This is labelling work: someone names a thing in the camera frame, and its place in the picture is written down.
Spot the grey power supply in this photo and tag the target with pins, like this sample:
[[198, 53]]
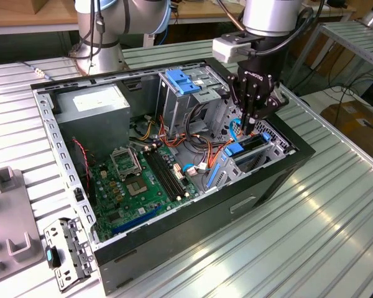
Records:
[[93, 124]]

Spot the grey parts rack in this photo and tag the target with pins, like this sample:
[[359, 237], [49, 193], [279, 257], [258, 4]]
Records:
[[9, 214]]

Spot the green motherboard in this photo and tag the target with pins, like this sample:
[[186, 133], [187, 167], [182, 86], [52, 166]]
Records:
[[133, 205]]

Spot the black case fan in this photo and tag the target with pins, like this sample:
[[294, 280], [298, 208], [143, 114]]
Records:
[[81, 167]]

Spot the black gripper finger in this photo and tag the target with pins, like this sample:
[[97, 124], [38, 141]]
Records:
[[237, 93], [275, 104]]

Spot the metal slat table white frame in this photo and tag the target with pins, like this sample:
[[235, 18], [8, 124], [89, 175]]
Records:
[[348, 35]]

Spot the black RAM slot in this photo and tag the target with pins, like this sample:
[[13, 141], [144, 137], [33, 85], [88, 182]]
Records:
[[163, 174], [172, 174], [167, 174], [158, 174]]

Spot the hard disk blue carrier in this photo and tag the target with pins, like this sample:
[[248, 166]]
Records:
[[234, 149]]

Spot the small black case clip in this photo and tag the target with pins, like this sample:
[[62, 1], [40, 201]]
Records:
[[78, 195]]

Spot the blue expansion slot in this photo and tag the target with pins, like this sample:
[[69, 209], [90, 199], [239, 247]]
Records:
[[133, 223]]

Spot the black PC case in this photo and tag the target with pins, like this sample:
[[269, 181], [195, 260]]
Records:
[[189, 236]]

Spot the black clip blue button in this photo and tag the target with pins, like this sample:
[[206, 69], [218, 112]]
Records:
[[54, 259]]

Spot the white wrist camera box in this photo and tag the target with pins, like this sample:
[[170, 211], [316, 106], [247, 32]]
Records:
[[228, 51]]

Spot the CPU socket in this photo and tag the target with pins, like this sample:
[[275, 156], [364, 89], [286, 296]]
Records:
[[136, 186]]

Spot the metal drive cage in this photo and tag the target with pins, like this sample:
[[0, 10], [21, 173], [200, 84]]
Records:
[[180, 111]]

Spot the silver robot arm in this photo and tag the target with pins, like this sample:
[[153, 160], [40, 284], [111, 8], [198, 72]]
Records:
[[110, 56]]

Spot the large cardboard box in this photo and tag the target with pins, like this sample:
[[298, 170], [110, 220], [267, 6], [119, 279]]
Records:
[[351, 124]]

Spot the wooden desk white frame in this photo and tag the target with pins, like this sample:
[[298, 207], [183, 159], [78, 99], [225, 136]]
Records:
[[196, 14]]

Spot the metal disk bay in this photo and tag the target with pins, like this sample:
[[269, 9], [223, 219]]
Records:
[[276, 152]]

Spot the hinged metal slot bracket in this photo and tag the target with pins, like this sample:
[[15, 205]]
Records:
[[76, 248]]

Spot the blue plastic drive latch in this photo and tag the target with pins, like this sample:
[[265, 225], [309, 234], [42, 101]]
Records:
[[181, 82]]

